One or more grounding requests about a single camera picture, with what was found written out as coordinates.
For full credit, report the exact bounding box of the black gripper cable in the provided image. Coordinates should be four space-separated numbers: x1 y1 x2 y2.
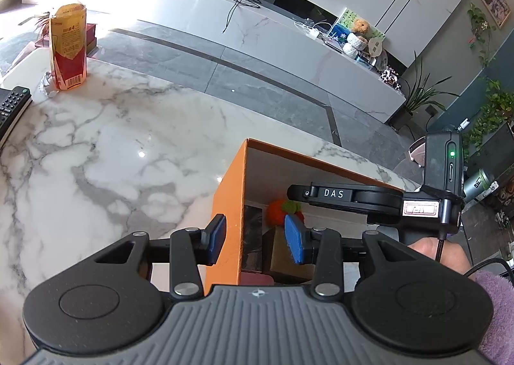
434 228 514 278

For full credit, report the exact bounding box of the crumpled white wrapper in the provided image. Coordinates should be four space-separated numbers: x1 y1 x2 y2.
40 71 58 97

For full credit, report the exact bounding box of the pink snap wallet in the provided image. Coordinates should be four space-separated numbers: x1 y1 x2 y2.
240 272 274 286

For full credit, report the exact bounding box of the trailing vine plant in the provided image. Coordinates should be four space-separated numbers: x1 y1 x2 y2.
466 4 497 68

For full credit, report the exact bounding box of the crochet fruit toy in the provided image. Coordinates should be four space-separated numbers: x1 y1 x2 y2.
267 200 305 226

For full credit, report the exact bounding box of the dark red box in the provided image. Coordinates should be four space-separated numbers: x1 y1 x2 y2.
35 22 98 57

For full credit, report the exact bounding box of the hanging ivy plant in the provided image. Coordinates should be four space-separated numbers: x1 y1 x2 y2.
462 80 514 157

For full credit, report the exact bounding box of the brown cardboard box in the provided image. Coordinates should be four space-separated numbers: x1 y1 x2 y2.
265 227 319 281

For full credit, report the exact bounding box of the person's right hand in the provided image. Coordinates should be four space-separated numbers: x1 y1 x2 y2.
407 237 471 278

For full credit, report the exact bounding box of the orange cardboard box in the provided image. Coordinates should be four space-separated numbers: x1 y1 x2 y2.
204 139 406 297

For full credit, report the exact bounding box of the round wooden fan ornament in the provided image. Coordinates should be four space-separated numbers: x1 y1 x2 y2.
367 36 385 58

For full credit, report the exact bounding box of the water jug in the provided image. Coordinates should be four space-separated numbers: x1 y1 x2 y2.
464 168 499 205

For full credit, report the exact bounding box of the green blue painting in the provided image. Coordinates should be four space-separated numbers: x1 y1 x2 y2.
327 7 386 53

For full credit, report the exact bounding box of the black white cow toy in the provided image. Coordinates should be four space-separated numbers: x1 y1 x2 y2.
381 67 403 90

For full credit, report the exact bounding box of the white knitted pot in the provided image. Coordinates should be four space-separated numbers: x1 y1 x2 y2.
342 33 368 58

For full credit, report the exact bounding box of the framed wall picture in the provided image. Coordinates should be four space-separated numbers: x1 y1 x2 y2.
481 0 512 28

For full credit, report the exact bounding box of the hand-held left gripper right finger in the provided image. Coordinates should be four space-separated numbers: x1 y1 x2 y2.
283 214 407 297

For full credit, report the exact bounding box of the pink small heater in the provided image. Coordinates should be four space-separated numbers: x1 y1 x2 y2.
407 138 429 167

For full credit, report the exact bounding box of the black power cable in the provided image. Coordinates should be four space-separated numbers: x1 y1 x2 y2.
222 0 261 34

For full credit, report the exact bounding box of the orange drink bottle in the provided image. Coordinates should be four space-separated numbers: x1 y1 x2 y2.
49 0 88 92

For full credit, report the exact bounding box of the black remote control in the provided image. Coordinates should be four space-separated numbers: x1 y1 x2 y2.
0 86 32 149

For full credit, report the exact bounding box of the white marble tv cabinet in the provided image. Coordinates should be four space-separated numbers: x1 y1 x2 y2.
22 0 406 125

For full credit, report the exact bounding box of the long-leaf potted plant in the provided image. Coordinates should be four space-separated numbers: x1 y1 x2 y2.
397 52 461 129

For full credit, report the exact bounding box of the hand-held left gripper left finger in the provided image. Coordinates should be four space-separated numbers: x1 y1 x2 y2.
94 213 227 298

